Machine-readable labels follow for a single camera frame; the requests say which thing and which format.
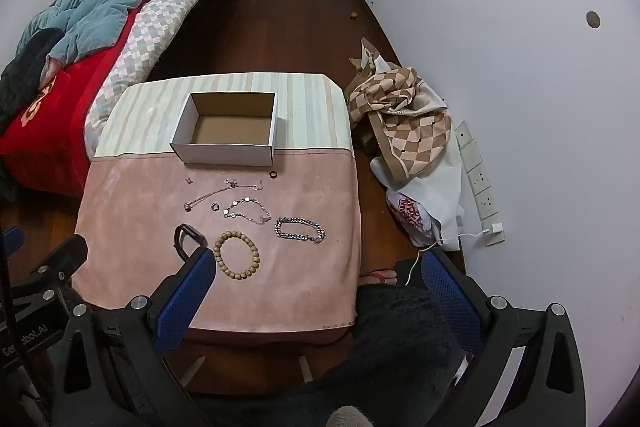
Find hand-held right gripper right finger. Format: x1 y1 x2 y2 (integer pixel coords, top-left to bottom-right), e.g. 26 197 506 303
420 248 586 427

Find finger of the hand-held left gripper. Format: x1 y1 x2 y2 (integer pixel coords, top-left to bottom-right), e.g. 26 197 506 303
10 234 88 308
0 227 26 258

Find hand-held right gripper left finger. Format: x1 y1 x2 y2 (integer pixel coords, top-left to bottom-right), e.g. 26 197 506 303
52 247 217 427

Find wooden bead bracelet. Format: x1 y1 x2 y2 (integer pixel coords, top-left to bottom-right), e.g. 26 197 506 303
213 230 261 280

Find black band bracelet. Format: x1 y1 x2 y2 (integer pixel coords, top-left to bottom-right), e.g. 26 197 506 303
174 223 207 258

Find thin necklace with ring pendant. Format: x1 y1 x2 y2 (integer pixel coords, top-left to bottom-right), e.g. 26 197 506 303
182 187 236 212

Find silver disc bracelet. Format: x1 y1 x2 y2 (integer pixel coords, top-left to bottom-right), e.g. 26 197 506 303
222 197 273 225

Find silver chain bracelet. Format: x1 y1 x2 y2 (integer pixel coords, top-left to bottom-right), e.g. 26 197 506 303
274 217 327 245

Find cardboard box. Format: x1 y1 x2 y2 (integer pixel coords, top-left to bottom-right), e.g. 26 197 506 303
170 92 278 168

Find person's black fuzzy pants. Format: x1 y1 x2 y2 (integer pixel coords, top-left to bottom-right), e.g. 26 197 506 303
295 284 473 427

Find person's foot in flip-flop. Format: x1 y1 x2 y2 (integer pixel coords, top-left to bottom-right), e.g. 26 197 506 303
361 271 398 288

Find white plastic bag red print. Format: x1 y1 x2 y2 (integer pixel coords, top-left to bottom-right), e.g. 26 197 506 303
386 192 441 248

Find pink striped tablecloth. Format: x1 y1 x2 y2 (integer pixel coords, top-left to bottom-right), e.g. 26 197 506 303
75 73 363 345

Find white cloth bag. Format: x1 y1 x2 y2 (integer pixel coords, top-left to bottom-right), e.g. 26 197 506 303
370 122 463 253

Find bed with red blanket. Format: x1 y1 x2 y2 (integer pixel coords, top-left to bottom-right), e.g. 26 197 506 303
0 0 221 195

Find dark fuzzy garment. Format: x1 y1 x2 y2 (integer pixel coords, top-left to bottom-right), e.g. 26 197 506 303
0 29 63 132

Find beige checked cloth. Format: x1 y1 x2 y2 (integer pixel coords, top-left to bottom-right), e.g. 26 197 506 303
345 38 463 188

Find grey checked quilt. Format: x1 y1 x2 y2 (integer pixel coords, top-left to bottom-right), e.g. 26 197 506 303
84 0 241 155

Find white charger cable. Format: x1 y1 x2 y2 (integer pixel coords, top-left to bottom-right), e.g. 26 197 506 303
406 229 493 285

